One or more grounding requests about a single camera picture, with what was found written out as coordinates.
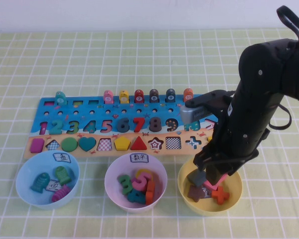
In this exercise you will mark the brown number eight piece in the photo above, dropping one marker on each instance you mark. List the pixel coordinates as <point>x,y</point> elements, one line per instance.
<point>151,124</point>

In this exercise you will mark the teal striped fish piece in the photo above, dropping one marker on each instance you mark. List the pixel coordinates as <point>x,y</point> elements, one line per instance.
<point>40,183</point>

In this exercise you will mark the orange number one piece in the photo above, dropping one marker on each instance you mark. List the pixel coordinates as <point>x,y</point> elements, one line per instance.
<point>150,193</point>

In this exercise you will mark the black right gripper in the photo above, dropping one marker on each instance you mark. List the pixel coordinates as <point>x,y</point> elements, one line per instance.
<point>254,99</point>

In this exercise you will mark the dark blue number six piece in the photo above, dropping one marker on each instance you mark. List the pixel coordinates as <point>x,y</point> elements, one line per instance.
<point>119,127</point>

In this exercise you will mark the blue wooden puzzle board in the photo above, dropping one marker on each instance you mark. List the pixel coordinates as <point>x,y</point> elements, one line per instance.
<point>162,113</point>

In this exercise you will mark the white label reading numbers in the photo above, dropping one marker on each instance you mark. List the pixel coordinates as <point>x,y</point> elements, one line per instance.
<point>139,158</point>

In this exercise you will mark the red fish peg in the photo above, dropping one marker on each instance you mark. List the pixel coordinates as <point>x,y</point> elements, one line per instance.
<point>139,97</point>

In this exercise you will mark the teal heart piece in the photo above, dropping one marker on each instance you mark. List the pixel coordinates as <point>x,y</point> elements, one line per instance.
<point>87,143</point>

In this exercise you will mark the teal number four piece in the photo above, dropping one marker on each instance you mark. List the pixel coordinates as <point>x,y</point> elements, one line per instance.
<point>134,198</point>

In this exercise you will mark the brown fish peg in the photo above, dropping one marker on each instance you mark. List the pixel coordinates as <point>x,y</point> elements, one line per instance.
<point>154,96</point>

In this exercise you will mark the red number seven piece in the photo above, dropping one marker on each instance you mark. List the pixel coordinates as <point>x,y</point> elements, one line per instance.
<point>139,120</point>

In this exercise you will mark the yellow fish peg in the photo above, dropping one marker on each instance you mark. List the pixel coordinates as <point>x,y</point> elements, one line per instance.
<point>124,97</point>

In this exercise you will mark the brown star piece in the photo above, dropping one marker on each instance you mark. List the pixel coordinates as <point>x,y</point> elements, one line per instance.
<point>196,193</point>

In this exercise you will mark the green number three piece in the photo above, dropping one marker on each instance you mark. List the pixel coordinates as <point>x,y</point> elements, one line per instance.
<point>124,189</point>

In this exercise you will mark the yellow equals sign piece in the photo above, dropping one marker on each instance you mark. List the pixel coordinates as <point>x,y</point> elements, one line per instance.
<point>209,138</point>

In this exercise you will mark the yellow pentagon piece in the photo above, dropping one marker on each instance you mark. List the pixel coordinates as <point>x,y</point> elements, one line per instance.
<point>122,144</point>

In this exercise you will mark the orange plus sign piece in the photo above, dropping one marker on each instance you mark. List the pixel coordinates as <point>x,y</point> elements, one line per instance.
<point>220,195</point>

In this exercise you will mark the teal number two piece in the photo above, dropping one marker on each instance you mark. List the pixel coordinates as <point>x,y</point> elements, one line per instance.
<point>57,130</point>

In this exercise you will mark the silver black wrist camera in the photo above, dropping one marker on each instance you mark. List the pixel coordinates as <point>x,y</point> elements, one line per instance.
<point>196,113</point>

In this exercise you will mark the light yellow plastic bowl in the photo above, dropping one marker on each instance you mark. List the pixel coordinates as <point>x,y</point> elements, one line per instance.
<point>235,189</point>

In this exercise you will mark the pink trapezoid piece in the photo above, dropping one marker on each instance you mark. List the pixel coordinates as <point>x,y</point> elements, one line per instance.
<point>210,187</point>

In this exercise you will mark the yellow number piece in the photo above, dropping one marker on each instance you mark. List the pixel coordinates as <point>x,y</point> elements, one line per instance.
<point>143,171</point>

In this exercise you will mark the pink fish peg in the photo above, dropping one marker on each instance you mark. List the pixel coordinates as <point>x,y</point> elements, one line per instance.
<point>108,97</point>

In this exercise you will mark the green striped fish piece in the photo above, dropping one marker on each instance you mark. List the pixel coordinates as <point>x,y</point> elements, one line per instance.
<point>63,175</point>

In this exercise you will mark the magenta striped fish piece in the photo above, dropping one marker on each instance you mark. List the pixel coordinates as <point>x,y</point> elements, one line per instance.
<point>61,193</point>

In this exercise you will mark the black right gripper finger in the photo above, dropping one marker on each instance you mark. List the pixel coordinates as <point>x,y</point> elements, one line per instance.
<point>215,171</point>

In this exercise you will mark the light pink plastic bowl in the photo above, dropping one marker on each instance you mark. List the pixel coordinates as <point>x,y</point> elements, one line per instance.
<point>162,174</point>

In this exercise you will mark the teal fish peg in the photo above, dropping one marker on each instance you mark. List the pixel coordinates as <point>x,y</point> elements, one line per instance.
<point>60,99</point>

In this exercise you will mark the loose paper slip fish character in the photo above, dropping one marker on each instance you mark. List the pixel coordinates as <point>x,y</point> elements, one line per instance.
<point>51,186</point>

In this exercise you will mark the green circle piece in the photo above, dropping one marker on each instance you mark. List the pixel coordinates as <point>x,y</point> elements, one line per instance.
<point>69,144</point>

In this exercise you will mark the orange fish peg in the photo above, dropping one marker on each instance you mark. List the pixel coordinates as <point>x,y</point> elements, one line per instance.
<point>188,95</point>

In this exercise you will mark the pink number five piece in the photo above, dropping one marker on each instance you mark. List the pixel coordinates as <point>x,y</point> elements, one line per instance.
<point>137,183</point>

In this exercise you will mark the grey-green square piece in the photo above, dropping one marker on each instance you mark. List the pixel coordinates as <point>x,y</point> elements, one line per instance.
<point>195,179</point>

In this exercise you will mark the magenta rectangle piece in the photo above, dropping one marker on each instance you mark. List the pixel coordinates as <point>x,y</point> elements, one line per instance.
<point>37,145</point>

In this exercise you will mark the red triangle piece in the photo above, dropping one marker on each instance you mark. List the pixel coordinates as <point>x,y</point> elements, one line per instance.
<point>138,145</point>

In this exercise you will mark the white label reading fish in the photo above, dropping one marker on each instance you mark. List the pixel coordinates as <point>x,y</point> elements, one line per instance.
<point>62,157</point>

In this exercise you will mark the dark blue fish peg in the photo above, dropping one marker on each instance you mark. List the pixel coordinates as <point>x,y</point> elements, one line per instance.
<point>170,96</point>

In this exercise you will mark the light blue plastic bowl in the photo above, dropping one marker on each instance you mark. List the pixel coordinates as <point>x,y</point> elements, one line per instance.
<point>25,184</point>

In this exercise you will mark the green checked tablecloth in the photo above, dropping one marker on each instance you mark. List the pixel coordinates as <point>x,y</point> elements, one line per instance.
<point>114,62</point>

